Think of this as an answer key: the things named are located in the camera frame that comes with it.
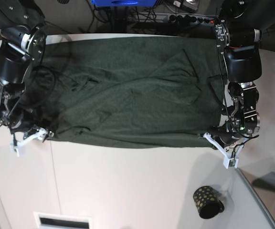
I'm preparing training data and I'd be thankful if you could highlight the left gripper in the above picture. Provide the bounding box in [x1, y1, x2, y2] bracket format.
[198, 125, 259, 160]

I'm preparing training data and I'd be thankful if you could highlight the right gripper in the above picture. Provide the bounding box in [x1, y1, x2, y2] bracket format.
[8, 118, 54, 147]

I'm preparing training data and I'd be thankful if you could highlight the dark green t-shirt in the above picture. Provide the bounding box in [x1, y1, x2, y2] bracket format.
[20, 36, 223, 149]

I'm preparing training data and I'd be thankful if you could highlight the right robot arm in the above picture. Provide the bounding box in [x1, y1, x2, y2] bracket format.
[0, 0, 53, 151]

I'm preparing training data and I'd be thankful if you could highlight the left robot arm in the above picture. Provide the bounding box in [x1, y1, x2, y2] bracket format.
[202, 0, 275, 168]

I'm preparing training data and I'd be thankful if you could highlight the black mug with gold dots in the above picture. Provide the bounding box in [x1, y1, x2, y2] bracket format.
[193, 186, 224, 219]

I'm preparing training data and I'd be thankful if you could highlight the grey tray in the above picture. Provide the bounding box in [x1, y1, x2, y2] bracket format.
[240, 169, 275, 222]

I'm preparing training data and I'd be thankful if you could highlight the white slotted plate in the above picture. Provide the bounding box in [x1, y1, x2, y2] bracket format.
[34, 212, 94, 229]

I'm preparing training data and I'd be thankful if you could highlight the white power strip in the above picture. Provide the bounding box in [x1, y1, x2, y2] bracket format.
[132, 12, 215, 27]

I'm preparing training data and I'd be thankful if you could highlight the blue box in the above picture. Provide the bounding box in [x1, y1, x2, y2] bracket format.
[91, 0, 156, 7]

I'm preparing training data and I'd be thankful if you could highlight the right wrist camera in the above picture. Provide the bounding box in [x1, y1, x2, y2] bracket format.
[10, 143, 26, 157]

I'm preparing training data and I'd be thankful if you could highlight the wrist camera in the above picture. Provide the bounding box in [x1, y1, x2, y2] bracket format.
[10, 143, 26, 157]
[223, 156, 239, 169]

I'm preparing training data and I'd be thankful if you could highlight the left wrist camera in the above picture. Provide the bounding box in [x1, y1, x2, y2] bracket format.
[223, 156, 239, 169]

